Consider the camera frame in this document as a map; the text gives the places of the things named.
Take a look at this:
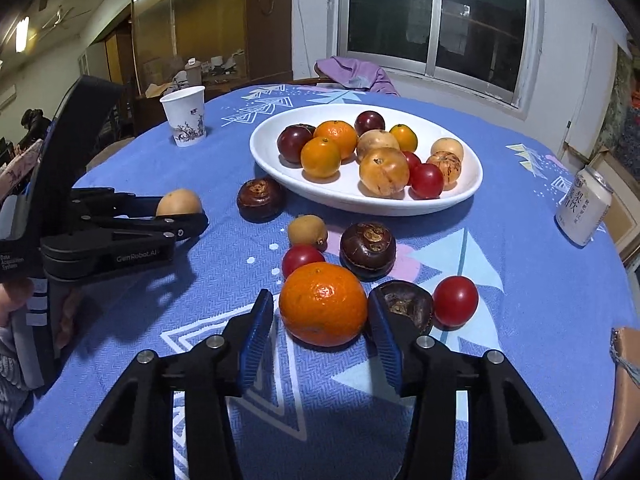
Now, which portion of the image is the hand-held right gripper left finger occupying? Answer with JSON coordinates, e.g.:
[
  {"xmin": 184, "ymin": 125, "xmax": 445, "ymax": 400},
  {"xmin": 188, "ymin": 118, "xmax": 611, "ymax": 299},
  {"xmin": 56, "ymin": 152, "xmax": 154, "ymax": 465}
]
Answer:
[{"xmin": 60, "ymin": 289, "xmax": 275, "ymax": 480}]

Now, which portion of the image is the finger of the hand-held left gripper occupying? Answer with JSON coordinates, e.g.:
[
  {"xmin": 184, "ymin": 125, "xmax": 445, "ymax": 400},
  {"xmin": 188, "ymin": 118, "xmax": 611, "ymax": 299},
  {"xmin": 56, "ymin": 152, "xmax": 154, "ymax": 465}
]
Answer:
[
  {"xmin": 70, "ymin": 187, "xmax": 162, "ymax": 223},
  {"xmin": 41, "ymin": 212, "xmax": 210, "ymax": 281}
]

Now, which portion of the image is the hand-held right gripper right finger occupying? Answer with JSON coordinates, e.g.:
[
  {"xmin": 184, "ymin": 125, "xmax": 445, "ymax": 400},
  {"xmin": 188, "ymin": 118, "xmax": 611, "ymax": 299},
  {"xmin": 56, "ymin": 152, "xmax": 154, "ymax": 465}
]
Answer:
[{"xmin": 367, "ymin": 294, "xmax": 583, "ymax": 480}]

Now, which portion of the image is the dark brown mangosteen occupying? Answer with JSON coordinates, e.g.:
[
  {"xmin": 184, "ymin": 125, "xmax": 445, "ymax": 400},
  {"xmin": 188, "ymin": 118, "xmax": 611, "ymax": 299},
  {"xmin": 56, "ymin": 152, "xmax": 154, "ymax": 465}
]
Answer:
[
  {"xmin": 370, "ymin": 280, "xmax": 435, "ymax": 336},
  {"xmin": 340, "ymin": 221, "xmax": 397, "ymax": 282},
  {"xmin": 236, "ymin": 177, "xmax": 286, "ymax": 223}
]

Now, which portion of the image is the tan egg-shaped fruit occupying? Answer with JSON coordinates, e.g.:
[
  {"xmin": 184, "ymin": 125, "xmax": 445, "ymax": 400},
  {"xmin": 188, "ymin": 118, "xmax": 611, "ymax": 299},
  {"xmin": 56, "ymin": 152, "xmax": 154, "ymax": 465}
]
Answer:
[{"xmin": 156, "ymin": 188, "xmax": 203, "ymax": 218}]

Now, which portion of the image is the large bright orange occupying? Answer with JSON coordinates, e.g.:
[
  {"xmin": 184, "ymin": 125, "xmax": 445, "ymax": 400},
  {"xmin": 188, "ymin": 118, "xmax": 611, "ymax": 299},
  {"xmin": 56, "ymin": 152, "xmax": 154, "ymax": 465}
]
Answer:
[{"xmin": 278, "ymin": 261, "xmax": 368, "ymax": 348}]

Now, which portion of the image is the small tan fuzzy fruit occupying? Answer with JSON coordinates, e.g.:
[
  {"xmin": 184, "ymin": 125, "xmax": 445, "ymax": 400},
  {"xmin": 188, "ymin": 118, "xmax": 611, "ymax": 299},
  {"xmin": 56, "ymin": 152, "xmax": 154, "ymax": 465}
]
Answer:
[{"xmin": 287, "ymin": 214, "xmax": 329, "ymax": 251}]

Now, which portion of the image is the white oval plate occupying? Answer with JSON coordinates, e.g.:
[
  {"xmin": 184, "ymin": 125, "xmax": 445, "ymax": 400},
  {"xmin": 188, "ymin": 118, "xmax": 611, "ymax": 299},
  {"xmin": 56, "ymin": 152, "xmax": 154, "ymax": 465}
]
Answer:
[{"xmin": 249, "ymin": 105, "xmax": 484, "ymax": 217}]

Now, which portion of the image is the large tan speckled fruit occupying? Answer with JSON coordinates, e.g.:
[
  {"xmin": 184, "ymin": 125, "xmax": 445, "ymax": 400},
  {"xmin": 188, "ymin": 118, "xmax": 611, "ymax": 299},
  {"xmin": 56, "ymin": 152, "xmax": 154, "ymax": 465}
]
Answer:
[{"xmin": 359, "ymin": 146, "xmax": 411, "ymax": 197}]

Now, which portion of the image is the dark red plum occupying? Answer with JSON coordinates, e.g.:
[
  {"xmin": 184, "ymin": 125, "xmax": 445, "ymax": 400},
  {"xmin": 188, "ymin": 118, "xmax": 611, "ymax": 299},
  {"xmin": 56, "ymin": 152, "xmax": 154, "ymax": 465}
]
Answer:
[
  {"xmin": 277, "ymin": 124, "xmax": 316, "ymax": 165},
  {"xmin": 354, "ymin": 110, "xmax": 386, "ymax": 137}
]

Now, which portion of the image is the medium orange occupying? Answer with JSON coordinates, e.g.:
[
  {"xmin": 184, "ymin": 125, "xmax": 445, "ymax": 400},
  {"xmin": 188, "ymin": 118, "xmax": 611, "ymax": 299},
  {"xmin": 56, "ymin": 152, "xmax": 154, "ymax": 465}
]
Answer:
[{"xmin": 300, "ymin": 136, "xmax": 342, "ymax": 180}]

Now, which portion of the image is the pale tan round fruit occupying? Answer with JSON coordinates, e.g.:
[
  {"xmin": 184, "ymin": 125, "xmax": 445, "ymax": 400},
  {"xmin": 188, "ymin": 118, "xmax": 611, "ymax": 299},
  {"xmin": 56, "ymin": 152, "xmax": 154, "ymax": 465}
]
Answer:
[{"xmin": 430, "ymin": 137, "xmax": 464, "ymax": 161}]

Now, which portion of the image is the person's left hand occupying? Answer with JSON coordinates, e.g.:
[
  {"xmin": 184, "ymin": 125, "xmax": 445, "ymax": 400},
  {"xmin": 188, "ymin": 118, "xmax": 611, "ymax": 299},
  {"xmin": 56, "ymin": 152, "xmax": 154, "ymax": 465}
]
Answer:
[{"xmin": 0, "ymin": 279, "xmax": 85, "ymax": 352}]

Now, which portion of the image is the floral paper cup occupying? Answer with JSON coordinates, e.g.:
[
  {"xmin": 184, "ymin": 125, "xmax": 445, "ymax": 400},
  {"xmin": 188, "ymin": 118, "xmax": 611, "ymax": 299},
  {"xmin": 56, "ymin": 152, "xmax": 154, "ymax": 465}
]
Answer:
[{"xmin": 159, "ymin": 85, "xmax": 207, "ymax": 148}]

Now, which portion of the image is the blue printed tablecloth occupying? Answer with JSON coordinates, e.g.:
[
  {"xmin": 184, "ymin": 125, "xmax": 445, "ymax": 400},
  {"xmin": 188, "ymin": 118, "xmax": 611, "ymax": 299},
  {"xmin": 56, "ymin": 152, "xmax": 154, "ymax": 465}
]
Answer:
[{"xmin": 12, "ymin": 82, "xmax": 631, "ymax": 480}]

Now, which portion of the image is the brown speckled round fruit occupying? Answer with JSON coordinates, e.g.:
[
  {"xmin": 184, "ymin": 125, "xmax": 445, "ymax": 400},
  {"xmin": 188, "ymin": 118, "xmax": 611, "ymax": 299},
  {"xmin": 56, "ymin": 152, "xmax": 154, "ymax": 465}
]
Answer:
[{"xmin": 426, "ymin": 151, "xmax": 462, "ymax": 191}]

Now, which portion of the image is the wooden glass cabinet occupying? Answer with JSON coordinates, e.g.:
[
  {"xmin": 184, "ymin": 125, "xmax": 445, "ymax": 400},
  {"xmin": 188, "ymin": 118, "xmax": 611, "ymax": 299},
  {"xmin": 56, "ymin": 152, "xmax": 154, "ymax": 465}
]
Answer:
[{"xmin": 85, "ymin": 0, "xmax": 293, "ymax": 126}]

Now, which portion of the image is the pale yellow round fruit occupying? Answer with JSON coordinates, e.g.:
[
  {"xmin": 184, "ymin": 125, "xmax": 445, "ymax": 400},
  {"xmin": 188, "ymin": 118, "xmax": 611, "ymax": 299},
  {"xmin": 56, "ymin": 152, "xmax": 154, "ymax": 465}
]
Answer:
[{"xmin": 356, "ymin": 129, "xmax": 401, "ymax": 161}]

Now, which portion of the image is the small orange tangerine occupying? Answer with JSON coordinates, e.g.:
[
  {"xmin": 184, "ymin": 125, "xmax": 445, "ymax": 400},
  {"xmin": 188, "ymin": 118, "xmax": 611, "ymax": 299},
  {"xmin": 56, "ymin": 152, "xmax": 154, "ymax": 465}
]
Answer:
[{"xmin": 389, "ymin": 124, "xmax": 419, "ymax": 153}]

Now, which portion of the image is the white drink can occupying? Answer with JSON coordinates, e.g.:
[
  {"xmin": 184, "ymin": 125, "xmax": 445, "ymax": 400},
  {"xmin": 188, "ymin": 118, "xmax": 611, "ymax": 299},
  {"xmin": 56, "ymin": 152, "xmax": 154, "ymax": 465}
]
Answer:
[{"xmin": 554, "ymin": 166, "xmax": 614, "ymax": 247}]

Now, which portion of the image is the brown leather pouch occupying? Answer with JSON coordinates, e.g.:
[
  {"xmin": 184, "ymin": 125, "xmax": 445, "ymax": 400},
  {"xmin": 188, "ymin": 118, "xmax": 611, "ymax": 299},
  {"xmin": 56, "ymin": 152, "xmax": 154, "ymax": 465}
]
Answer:
[{"xmin": 595, "ymin": 326, "xmax": 640, "ymax": 480}]

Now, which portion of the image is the purple cloth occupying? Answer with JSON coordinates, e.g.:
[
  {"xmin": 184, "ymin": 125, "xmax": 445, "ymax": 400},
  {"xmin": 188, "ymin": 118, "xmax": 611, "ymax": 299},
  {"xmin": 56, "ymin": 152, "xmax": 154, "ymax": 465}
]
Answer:
[{"xmin": 315, "ymin": 56, "xmax": 401, "ymax": 97}]

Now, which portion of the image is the sliding glass window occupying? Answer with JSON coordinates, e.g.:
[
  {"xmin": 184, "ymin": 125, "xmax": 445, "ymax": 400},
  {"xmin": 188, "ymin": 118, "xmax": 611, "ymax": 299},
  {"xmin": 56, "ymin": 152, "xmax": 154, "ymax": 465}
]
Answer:
[{"xmin": 335, "ymin": 0, "xmax": 546, "ymax": 111}]

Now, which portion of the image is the speckled stone slab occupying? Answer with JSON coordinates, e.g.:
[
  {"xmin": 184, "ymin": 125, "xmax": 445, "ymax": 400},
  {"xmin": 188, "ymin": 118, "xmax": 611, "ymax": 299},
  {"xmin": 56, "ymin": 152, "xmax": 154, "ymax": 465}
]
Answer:
[{"xmin": 606, "ymin": 45, "xmax": 640, "ymax": 171}]

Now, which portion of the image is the white wall panel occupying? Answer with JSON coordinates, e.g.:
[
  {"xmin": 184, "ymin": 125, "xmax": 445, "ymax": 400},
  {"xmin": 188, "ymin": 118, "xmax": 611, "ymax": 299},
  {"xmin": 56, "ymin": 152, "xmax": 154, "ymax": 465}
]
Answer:
[{"xmin": 565, "ymin": 22, "xmax": 598, "ymax": 148}]

